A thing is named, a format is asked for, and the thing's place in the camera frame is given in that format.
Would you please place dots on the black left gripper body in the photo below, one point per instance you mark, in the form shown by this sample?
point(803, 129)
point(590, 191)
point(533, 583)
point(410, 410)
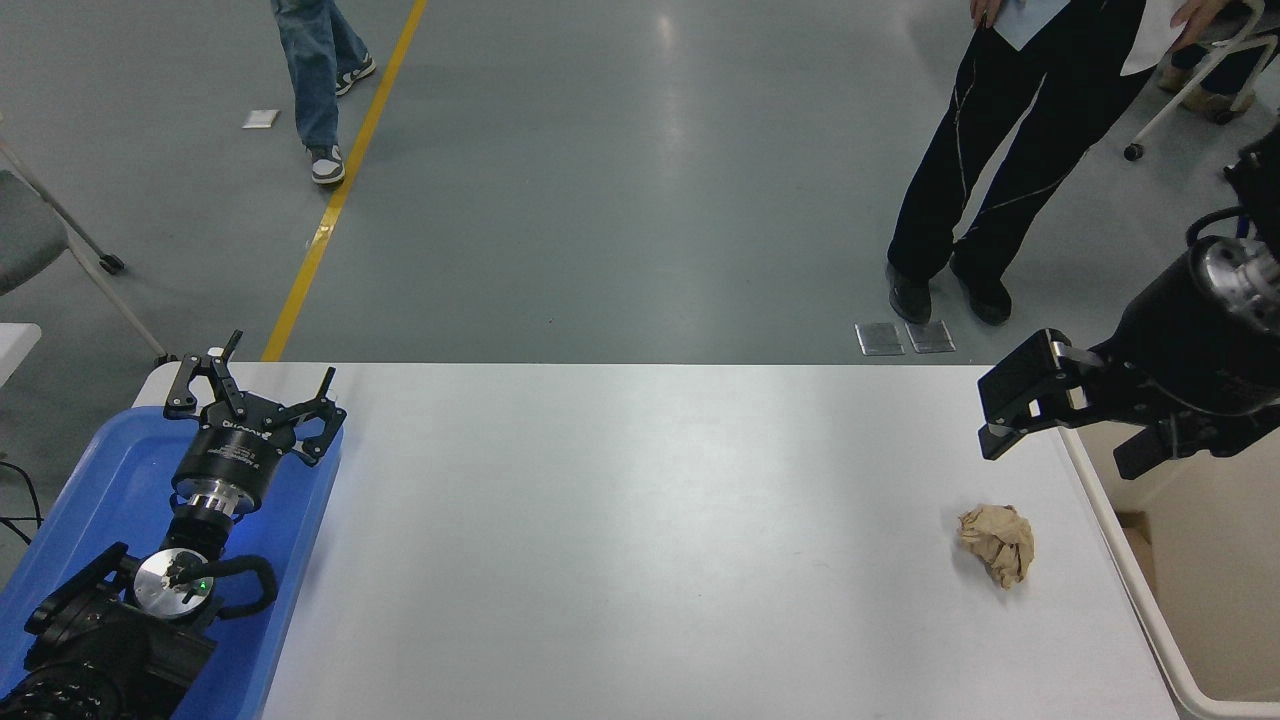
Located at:
point(232, 450)

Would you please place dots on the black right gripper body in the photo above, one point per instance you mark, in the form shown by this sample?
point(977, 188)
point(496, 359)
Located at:
point(1190, 350)

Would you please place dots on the tan paper ball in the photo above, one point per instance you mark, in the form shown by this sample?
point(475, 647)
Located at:
point(1000, 545)

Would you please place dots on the person's left hand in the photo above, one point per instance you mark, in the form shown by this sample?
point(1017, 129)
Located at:
point(1197, 20)

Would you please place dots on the person's right hand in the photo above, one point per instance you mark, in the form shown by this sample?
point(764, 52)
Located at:
point(985, 10)

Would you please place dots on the metal floor plate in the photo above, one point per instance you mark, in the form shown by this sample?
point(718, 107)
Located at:
point(880, 339)
point(930, 337)

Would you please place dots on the blue plastic tray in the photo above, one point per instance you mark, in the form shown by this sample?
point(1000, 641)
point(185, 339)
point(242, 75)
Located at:
point(110, 470)

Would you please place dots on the large pale plastic bin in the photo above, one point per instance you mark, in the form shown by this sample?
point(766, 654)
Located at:
point(1220, 580)

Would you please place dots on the white-framed wheeled chair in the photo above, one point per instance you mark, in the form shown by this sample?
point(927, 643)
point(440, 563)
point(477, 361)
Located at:
point(1133, 152)

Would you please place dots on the small white table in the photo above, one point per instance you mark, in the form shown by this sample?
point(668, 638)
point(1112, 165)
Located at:
point(15, 345)

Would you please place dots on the white paper scrap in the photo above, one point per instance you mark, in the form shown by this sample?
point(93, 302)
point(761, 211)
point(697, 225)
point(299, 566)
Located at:
point(261, 118)

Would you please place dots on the grey chair with metal legs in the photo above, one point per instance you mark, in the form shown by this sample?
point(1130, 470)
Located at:
point(25, 235)

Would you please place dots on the person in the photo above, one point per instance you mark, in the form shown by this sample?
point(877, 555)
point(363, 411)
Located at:
point(960, 150)
point(315, 80)
point(1210, 100)

